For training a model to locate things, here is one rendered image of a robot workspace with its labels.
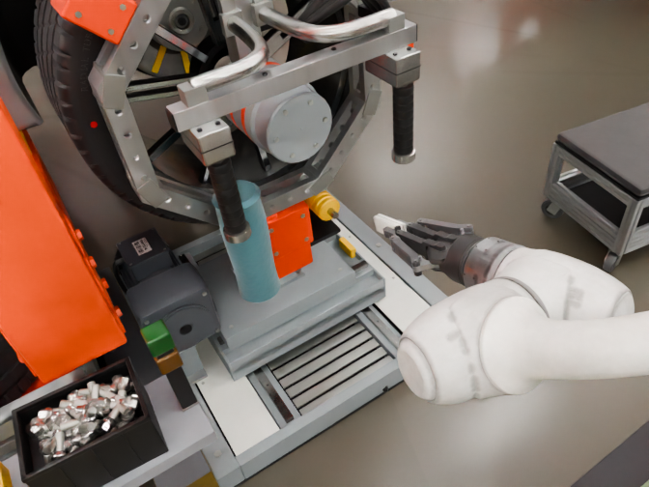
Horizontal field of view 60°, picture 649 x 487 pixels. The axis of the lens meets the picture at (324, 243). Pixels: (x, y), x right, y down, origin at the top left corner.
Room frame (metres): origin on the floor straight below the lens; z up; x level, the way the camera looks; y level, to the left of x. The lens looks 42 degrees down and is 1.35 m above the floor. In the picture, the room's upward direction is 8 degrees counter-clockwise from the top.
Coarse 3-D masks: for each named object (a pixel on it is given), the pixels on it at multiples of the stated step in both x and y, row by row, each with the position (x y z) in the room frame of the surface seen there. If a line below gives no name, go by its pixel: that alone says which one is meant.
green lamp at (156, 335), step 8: (160, 320) 0.62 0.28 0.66; (144, 328) 0.61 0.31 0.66; (152, 328) 0.61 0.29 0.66; (160, 328) 0.60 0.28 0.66; (144, 336) 0.59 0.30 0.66; (152, 336) 0.59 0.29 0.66; (160, 336) 0.59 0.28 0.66; (168, 336) 0.59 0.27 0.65; (152, 344) 0.58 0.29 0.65; (160, 344) 0.58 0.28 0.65; (168, 344) 0.59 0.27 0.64; (152, 352) 0.58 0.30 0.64; (160, 352) 0.58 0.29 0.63
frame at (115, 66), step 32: (160, 0) 0.90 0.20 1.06; (352, 0) 1.06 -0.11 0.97; (128, 32) 0.88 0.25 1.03; (96, 64) 0.89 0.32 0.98; (128, 64) 0.87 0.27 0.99; (96, 96) 0.87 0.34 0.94; (352, 96) 1.11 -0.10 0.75; (128, 128) 0.85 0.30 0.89; (352, 128) 1.05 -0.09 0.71; (128, 160) 0.84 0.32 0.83; (320, 160) 1.07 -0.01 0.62; (160, 192) 0.86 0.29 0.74; (192, 192) 0.93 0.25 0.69; (288, 192) 0.97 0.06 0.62
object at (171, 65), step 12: (180, 0) 1.42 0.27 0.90; (192, 0) 1.43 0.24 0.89; (168, 12) 1.40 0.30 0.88; (192, 12) 1.43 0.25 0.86; (168, 24) 1.40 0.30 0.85; (204, 24) 1.44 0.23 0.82; (156, 36) 1.38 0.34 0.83; (180, 36) 1.41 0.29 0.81; (192, 36) 1.42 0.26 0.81; (204, 36) 1.43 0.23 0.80; (156, 48) 1.42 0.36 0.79; (168, 48) 1.39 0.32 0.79; (144, 60) 1.40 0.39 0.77; (168, 60) 1.43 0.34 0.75; (180, 60) 1.44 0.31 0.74; (168, 72) 1.43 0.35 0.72; (180, 72) 1.44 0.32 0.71
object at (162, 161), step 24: (216, 0) 1.05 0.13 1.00; (288, 0) 1.34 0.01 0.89; (216, 24) 1.05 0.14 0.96; (192, 48) 1.02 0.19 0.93; (216, 48) 1.05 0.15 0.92; (312, 48) 1.25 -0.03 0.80; (192, 72) 1.04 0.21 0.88; (336, 72) 1.16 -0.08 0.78; (144, 96) 0.97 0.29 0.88; (168, 96) 0.99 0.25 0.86; (336, 96) 1.14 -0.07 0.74; (144, 144) 1.08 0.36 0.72; (168, 144) 0.98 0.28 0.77; (240, 144) 1.20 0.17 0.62; (168, 168) 1.01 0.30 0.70; (192, 168) 1.07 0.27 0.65; (240, 168) 1.09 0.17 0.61; (264, 168) 1.07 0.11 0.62; (288, 168) 1.07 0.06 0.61
